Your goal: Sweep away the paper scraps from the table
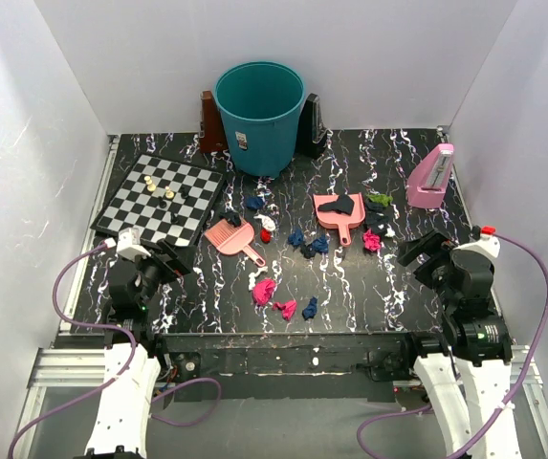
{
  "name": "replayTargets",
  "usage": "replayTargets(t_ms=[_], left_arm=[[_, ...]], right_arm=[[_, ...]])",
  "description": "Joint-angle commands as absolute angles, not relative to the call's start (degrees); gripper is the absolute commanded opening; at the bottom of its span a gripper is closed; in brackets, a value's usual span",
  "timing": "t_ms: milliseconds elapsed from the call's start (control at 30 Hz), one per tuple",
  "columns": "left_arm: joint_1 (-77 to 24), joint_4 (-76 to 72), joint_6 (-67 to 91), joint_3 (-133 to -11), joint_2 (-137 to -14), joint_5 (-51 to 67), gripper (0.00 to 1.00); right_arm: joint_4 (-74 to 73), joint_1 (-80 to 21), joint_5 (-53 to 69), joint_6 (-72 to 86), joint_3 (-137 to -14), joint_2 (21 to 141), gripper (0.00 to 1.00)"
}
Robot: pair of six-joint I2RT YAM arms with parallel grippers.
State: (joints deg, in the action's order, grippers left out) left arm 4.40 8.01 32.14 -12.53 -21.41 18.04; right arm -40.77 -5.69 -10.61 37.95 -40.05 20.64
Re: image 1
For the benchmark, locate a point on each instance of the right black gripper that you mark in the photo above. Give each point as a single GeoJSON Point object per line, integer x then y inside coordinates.
{"type": "Point", "coordinates": [434, 244]}

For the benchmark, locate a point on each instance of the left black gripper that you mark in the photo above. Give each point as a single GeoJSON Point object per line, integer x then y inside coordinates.
{"type": "Point", "coordinates": [172, 265]}

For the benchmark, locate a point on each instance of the pink hand brush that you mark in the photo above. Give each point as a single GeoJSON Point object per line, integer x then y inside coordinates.
{"type": "Point", "coordinates": [230, 240]}

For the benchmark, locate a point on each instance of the pink dustpan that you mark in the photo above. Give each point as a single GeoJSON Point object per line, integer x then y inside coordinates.
{"type": "Point", "coordinates": [341, 222]}

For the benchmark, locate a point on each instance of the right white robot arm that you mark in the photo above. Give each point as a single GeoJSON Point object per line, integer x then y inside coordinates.
{"type": "Point", "coordinates": [466, 369]}

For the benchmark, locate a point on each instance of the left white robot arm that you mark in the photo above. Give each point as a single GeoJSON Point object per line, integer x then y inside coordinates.
{"type": "Point", "coordinates": [134, 355]}

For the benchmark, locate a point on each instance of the blue paper scraps centre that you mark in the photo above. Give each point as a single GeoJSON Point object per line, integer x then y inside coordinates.
{"type": "Point", "coordinates": [319, 245]}

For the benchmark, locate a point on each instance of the black and white chessboard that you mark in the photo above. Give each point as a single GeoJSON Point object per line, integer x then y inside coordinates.
{"type": "Point", "coordinates": [132, 206]}

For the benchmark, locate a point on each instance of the cream chess pawn front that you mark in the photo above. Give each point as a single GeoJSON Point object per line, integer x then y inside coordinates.
{"type": "Point", "coordinates": [169, 193]}

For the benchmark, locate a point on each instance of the cream chess pawn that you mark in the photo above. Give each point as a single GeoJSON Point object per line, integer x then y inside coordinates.
{"type": "Point", "coordinates": [169, 193]}
{"type": "Point", "coordinates": [149, 184]}

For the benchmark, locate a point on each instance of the magenta paper scrap right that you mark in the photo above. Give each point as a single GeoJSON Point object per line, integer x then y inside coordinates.
{"type": "Point", "coordinates": [371, 241]}

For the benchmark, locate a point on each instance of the cream chess pawn rear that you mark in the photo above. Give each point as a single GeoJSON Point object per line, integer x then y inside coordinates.
{"type": "Point", "coordinates": [149, 184]}

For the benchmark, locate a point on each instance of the pink metronome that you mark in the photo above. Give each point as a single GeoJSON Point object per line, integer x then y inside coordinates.
{"type": "Point", "coordinates": [427, 184]}

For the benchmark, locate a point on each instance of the red paper scrap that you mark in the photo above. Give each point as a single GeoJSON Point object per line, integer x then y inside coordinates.
{"type": "Point", "coordinates": [265, 236]}

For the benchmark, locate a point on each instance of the blue paper scrap rear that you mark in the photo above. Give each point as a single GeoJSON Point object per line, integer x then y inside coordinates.
{"type": "Point", "coordinates": [255, 203]}

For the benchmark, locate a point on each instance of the blue paper scrap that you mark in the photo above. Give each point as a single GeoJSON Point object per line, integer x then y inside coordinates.
{"type": "Point", "coordinates": [255, 203]}
{"type": "Point", "coordinates": [310, 311]}

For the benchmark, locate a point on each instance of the white paper scrap centre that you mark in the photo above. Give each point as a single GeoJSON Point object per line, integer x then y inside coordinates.
{"type": "Point", "coordinates": [266, 222]}

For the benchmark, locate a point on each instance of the black paper scrap in dustpan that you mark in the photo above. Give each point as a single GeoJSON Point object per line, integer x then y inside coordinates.
{"type": "Point", "coordinates": [343, 204]}

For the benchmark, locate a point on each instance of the small magenta paper scrap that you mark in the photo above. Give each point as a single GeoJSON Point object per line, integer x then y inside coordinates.
{"type": "Point", "coordinates": [286, 309]}

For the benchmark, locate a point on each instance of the brown metronome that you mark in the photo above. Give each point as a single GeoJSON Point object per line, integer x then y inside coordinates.
{"type": "Point", "coordinates": [212, 136]}

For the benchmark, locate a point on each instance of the blue paper scrap front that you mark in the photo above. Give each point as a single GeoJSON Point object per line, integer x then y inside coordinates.
{"type": "Point", "coordinates": [310, 311]}

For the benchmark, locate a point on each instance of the black metronome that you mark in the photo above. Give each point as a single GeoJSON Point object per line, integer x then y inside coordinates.
{"type": "Point", "coordinates": [311, 132]}

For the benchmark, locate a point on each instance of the teal plastic waste bin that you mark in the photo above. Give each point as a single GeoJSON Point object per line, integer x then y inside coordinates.
{"type": "Point", "coordinates": [260, 104]}

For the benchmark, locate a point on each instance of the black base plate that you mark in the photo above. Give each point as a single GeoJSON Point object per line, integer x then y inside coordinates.
{"type": "Point", "coordinates": [281, 366]}

